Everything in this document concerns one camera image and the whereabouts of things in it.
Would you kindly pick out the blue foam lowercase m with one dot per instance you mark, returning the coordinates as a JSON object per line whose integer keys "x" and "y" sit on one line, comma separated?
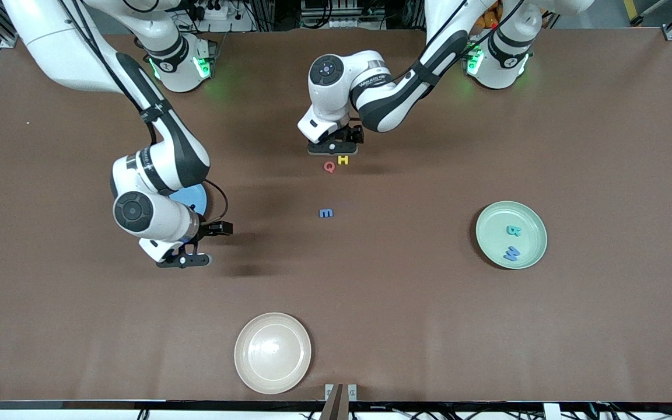
{"x": 326, "y": 210}

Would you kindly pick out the red foam letter Q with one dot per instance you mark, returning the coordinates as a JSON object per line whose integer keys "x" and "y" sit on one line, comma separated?
{"x": 325, "y": 167}

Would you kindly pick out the white power strip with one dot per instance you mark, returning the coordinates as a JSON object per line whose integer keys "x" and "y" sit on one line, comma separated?
{"x": 225, "y": 23}

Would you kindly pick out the blue round plate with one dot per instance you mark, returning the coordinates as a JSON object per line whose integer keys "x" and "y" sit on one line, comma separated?
{"x": 196, "y": 201}

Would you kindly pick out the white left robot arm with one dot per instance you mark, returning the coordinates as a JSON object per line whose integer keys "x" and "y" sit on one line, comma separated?
{"x": 336, "y": 96}

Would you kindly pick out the pile of orange packets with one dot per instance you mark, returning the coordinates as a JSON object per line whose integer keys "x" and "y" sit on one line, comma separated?
{"x": 487, "y": 18}

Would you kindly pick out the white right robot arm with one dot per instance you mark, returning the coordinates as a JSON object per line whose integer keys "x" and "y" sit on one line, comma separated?
{"x": 50, "y": 46}

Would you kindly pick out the blue foam capital W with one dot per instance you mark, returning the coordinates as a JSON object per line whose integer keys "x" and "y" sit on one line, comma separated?
{"x": 511, "y": 254}

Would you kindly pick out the teal foam letter R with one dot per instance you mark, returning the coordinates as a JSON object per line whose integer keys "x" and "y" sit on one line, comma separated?
{"x": 513, "y": 231}

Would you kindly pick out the dark slanted mounting post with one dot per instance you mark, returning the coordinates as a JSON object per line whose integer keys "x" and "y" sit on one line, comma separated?
{"x": 336, "y": 405}

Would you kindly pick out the small silver metal bracket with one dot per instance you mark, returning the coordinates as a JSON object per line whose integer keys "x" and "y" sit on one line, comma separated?
{"x": 329, "y": 392}
{"x": 352, "y": 394}

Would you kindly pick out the background equipment rack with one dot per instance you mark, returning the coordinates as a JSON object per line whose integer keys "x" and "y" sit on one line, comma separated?
{"x": 342, "y": 23}

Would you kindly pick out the beige round plate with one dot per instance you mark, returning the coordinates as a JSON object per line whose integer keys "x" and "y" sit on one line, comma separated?
{"x": 272, "y": 353}

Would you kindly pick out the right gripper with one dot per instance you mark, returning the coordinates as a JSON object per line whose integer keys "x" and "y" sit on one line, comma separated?
{"x": 210, "y": 229}

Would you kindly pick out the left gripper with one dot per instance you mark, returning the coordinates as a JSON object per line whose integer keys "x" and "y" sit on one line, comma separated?
{"x": 350, "y": 135}

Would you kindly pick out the pale green round plate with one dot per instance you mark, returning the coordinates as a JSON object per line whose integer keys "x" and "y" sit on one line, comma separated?
{"x": 490, "y": 239}

